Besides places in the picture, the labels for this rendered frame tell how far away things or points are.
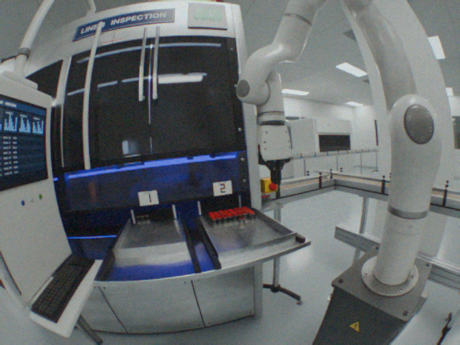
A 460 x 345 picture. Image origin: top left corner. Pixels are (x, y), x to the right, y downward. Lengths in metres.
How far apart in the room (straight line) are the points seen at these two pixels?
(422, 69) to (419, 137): 1.51
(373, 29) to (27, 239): 1.15
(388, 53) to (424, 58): 1.42
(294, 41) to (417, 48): 1.51
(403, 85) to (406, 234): 0.32
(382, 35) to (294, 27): 0.24
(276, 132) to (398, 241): 0.43
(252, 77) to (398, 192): 0.42
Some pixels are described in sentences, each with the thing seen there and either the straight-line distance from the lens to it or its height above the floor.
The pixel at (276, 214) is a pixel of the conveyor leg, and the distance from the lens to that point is 1.22.
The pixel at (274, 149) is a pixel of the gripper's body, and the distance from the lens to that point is 0.53.
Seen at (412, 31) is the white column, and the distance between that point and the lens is 1.98.
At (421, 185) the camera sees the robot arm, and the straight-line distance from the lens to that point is 0.41.
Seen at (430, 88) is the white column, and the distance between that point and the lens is 1.79.
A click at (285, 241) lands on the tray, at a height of 0.89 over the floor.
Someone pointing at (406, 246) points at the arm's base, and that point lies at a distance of 0.46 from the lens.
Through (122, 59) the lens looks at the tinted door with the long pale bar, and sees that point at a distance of 1.00.
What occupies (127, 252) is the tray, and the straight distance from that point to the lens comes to 0.67.
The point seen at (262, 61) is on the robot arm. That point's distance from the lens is 0.49.
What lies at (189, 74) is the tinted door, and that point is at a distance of 0.92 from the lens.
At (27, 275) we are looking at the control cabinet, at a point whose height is 0.88.
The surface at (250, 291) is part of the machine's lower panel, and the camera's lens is 1.23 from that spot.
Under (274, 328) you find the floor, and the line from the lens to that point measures 1.44.
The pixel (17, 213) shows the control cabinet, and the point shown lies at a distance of 0.77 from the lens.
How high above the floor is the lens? 1.19
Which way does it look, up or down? 7 degrees down
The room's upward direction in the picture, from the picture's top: 5 degrees counter-clockwise
